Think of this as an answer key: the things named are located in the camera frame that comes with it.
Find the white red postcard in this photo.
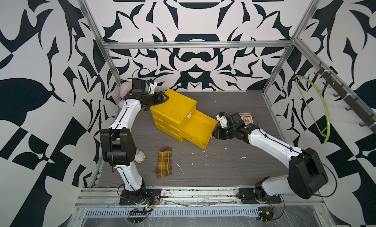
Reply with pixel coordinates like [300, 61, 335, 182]
[239, 113, 254, 125]

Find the yellow plastic drawer cabinet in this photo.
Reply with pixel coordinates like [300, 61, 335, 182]
[151, 89, 197, 142]

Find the yellow drawer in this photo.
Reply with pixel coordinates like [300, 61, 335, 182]
[180, 110, 218, 150]

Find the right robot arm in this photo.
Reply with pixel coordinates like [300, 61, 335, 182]
[212, 112, 329, 202]

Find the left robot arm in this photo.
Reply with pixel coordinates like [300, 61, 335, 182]
[100, 79, 169, 202]

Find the white teddy bear pink shirt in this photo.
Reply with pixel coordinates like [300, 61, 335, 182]
[118, 82, 132, 108]

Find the grey patterned pouch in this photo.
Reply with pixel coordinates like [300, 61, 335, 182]
[134, 149, 146, 163]

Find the yellow plaid sock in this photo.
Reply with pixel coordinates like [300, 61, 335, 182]
[155, 147, 172, 179]

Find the right black connector box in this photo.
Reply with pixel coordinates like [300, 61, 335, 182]
[258, 207, 274, 222]

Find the black connector box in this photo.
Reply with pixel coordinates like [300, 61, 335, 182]
[128, 209, 153, 224]
[258, 207, 274, 222]

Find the green plastic hoop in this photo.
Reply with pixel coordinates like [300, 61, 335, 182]
[293, 75, 332, 144]

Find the left black connector box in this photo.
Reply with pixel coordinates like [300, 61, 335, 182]
[128, 209, 153, 224]

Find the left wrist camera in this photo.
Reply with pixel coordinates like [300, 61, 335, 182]
[146, 80, 157, 95]

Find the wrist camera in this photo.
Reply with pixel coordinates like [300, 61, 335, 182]
[146, 80, 157, 95]
[216, 112, 229, 129]

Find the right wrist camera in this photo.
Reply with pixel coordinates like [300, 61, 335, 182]
[216, 112, 229, 129]

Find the aluminium frame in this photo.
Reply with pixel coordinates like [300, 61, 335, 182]
[73, 0, 376, 186]

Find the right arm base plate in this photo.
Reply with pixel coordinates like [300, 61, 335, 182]
[237, 188, 282, 204]

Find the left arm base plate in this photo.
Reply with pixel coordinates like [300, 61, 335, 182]
[119, 189, 161, 206]

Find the black hook rail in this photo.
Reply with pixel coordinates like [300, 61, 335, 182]
[315, 62, 376, 134]

